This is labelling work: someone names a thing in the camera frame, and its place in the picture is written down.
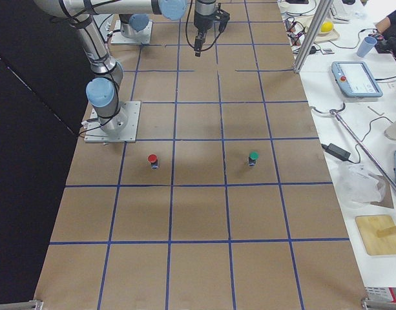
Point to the green push button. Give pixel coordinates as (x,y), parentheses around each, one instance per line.
(252,158)

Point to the red push button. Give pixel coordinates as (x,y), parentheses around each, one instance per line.
(153,160)

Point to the yellow ball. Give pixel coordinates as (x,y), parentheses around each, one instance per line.
(326,28)

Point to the light blue plastic cup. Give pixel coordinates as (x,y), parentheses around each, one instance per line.
(366,45)

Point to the black power adapter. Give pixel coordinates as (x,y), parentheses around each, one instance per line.
(338,152)

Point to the person in dark clothes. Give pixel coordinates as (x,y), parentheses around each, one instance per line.
(387,29)

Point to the clear plastic bag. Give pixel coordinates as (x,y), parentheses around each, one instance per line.
(356,183)

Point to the metal walking cane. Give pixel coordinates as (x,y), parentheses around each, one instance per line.
(336,114)

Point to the wooden cutting board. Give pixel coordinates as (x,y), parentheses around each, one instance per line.
(378,233)

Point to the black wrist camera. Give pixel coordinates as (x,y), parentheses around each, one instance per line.
(222,17)

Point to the aluminium frame post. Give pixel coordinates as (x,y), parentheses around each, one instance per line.
(313,29)

